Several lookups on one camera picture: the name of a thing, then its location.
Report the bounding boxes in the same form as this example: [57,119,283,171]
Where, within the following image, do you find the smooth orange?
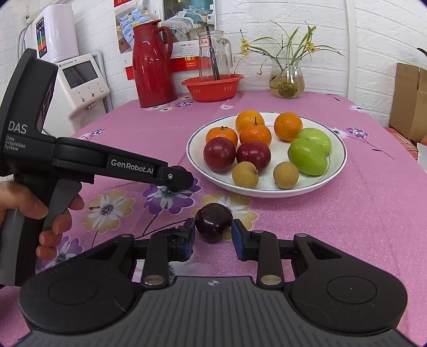
[274,112,303,142]
[235,110,265,132]

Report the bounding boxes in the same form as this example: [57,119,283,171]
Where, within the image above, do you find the green jujube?
[296,128,332,156]
[287,138,328,176]

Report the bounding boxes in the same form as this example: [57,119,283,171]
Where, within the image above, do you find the pink floral tablecloth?
[0,92,427,334]

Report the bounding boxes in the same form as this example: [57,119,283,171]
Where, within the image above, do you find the large cardboard box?
[389,63,427,143]

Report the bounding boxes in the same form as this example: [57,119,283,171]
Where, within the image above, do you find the tangerine with stem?
[239,117,272,147]
[205,126,239,147]

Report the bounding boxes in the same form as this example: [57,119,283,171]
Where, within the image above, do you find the plaid blanket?
[383,126,427,161]

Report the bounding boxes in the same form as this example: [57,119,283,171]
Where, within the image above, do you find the glass vase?
[269,57,305,99]

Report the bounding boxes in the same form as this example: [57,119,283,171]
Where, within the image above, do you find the person's left hand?
[0,180,85,261]

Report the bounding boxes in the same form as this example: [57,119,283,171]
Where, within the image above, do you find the brown longan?
[232,161,260,189]
[273,161,299,190]

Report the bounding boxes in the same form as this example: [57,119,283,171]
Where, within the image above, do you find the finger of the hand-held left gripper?
[156,166,195,192]

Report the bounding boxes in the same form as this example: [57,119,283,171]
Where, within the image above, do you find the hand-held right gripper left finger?
[78,218,197,288]

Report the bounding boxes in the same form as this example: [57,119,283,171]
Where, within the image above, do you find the dark chopsticks pair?
[205,27,221,81]

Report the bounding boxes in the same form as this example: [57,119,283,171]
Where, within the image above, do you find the white appliance with screen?
[43,50,114,137]

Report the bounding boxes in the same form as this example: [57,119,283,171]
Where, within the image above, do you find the wall calendar poster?
[113,0,217,72]

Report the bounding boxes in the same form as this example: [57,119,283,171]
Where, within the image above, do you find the red plastic basket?
[182,74,244,102]

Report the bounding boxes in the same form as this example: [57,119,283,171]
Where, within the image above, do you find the clear glass jar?
[197,31,233,81]

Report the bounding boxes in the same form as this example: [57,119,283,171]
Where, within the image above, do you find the red thermos jug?
[132,19,178,108]

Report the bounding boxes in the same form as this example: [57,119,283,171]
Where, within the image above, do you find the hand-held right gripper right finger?
[231,218,344,288]

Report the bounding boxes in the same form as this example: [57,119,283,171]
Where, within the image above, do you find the orchid plant yellow flowers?
[234,20,346,77]

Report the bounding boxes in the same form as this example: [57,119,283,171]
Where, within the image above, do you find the dark red passion fruit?
[203,137,237,173]
[236,142,272,173]

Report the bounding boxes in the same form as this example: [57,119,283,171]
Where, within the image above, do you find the white round plate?
[186,112,347,198]

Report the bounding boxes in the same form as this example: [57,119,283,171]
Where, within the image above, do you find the white water purifier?
[20,4,80,64]

